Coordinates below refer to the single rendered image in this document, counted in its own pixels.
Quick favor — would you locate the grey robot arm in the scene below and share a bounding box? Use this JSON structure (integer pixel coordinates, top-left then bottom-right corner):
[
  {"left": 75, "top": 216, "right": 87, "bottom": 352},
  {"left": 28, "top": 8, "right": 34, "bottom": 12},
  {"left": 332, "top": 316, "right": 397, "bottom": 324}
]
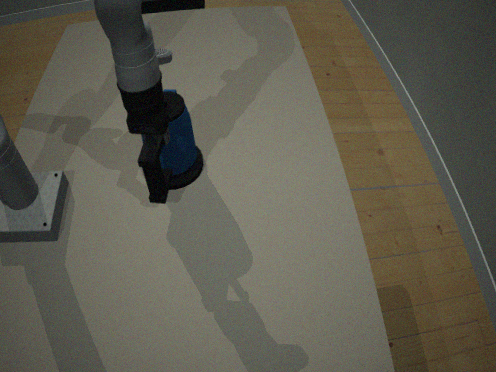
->
[{"left": 0, "top": 0, "right": 155, "bottom": 210}]

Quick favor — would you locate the black round disc with centre stud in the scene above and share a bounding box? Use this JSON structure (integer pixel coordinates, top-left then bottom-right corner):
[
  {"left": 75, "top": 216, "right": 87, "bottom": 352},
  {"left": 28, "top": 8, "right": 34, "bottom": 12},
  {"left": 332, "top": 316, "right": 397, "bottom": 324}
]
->
[{"left": 169, "top": 146, "right": 204, "bottom": 190}]

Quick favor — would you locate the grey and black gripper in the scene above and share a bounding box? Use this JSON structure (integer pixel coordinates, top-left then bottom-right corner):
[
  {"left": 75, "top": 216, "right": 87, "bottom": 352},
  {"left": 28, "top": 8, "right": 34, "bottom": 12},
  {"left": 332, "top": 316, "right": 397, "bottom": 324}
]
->
[{"left": 115, "top": 48, "right": 172, "bottom": 145}]

